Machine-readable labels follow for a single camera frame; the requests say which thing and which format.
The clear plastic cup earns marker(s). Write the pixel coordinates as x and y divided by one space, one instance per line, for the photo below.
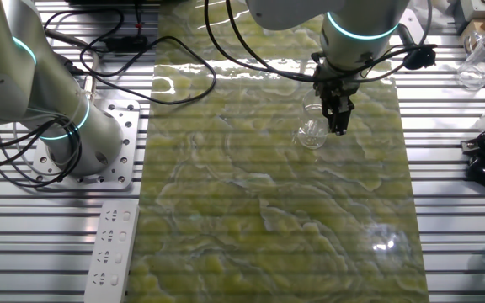
310 136

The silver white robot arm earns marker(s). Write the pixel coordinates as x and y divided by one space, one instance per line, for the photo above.
15 63

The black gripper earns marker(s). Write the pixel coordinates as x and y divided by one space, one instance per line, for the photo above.
335 90

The white power strip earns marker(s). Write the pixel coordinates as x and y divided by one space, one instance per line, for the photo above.
112 252

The white crumpled paper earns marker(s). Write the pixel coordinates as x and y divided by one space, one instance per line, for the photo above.
436 14

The grey control box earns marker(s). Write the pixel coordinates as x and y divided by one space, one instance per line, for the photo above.
480 8

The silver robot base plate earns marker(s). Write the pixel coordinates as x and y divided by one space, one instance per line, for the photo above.
122 139

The clear measuring beaker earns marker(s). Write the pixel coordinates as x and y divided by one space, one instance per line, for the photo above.
478 63

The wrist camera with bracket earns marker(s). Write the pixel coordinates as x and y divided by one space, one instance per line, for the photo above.
419 56

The green marble pattern mat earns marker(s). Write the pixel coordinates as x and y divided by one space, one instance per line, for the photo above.
246 202

